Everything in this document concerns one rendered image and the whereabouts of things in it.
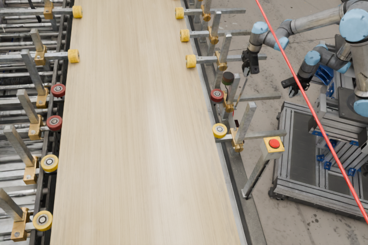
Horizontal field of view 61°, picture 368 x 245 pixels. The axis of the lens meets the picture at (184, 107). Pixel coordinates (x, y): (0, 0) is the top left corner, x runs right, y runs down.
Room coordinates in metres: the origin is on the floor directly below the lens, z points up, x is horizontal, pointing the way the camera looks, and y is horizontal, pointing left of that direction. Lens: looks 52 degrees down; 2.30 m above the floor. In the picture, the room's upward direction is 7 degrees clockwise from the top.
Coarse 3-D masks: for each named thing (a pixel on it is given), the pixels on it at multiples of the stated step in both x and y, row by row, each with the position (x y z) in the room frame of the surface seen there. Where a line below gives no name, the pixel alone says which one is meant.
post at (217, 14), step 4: (216, 12) 1.69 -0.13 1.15; (220, 12) 1.69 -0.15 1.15; (216, 16) 1.68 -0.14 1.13; (220, 16) 1.69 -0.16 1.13; (216, 20) 1.68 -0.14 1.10; (212, 24) 1.71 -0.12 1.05; (216, 24) 1.68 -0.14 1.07; (212, 28) 1.69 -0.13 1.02; (216, 28) 1.68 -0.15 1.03; (212, 32) 1.68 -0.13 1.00; (216, 32) 1.69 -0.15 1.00; (212, 44) 1.68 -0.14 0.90; (208, 48) 1.71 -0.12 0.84; (212, 48) 1.68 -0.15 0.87; (208, 52) 1.69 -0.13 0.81; (212, 52) 1.69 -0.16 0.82
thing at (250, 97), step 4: (276, 92) 1.34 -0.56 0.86; (236, 96) 1.27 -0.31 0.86; (244, 96) 1.28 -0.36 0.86; (248, 96) 1.28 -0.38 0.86; (252, 96) 1.29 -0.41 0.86; (256, 96) 1.29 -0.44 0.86; (260, 96) 1.30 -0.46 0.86; (264, 96) 1.30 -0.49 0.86; (268, 96) 1.30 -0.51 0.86; (272, 96) 1.31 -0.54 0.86; (276, 96) 1.32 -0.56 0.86; (280, 96) 1.32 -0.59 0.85; (236, 100) 1.25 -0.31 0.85; (240, 100) 1.26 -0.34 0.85; (244, 100) 1.27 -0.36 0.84; (248, 100) 1.27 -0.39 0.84; (252, 100) 1.28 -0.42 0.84; (256, 100) 1.29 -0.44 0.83
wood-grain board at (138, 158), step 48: (96, 0) 2.03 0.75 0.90; (144, 0) 2.10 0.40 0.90; (96, 48) 1.51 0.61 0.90; (144, 48) 1.56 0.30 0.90; (96, 96) 1.11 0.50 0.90; (144, 96) 1.15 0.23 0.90; (192, 96) 1.20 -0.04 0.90; (96, 144) 0.80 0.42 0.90; (144, 144) 0.84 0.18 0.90; (192, 144) 0.87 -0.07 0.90; (96, 192) 0.55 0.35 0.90; (144, 192) 0.58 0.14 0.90; (192, 192) 0.61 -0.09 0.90; (96, 240) 0.35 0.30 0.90; (144, 240) 0.37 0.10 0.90; (192, 240) 0.39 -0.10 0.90
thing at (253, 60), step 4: (252, 56) 1.32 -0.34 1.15; (256, 56) 1.32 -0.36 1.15; (252, 60) 1.30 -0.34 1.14; (256, 60) 1.30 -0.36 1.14; (252, 64) 1.28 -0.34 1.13; (256, 64) 1.28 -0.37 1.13; (252, 68) 1.26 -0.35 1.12; (256, 68) 1.26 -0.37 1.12; (252, 72) 1.24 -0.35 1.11; (256, 72) 1.25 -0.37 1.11
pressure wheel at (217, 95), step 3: (213, 90) 1.26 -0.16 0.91; (216, 90) 1.26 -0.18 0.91; (219, 90) 1.26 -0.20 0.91; (213, 93) 1.24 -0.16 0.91; (216, 93) 1.24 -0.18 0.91; (219, 93) 1.25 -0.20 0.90; (222, 93) 1.25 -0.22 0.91; (210, 96) 1.22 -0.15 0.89; (213, 96) 1.21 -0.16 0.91; (216, 96) 1.21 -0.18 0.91; (219, 96) 1.22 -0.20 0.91; (222, 96) 1.22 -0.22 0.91; (213, 99) 1.20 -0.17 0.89; (216, 99) 1.20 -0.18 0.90; (219, 99) 1.20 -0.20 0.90; (222, 99) 1.22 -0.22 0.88
